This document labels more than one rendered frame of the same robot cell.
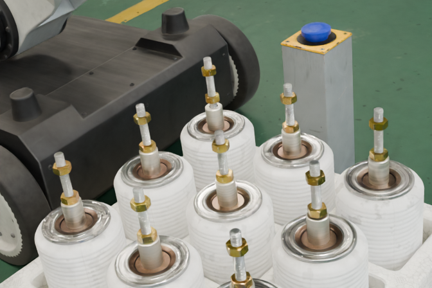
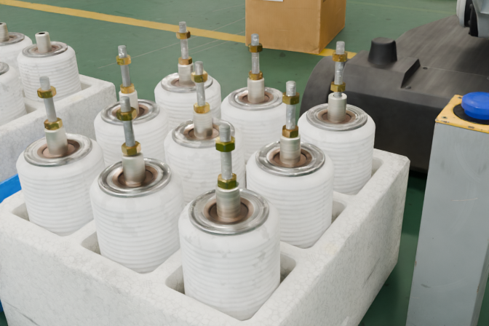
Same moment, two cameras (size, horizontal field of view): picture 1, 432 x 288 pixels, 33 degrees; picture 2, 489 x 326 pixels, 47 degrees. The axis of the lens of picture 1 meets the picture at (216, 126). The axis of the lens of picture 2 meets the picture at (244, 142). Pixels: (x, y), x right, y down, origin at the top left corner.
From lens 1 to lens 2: 0.86 m
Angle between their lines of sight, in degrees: 68
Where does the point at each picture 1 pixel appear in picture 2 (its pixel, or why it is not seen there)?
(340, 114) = (453, 221)
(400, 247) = (186, 276)
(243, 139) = (319, 135)
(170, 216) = not seen: hidden behind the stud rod
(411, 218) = (190, 256)
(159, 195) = (224, 108)
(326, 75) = (434, 152)
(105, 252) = (164, 104)
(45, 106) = (396, 64)
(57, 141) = (364, 86)
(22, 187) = (313, 94)
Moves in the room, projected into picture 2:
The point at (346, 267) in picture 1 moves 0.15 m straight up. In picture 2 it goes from (94, 196) to (68, 53)
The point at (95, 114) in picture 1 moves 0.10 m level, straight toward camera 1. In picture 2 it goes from (412, 92) to (360, 103)
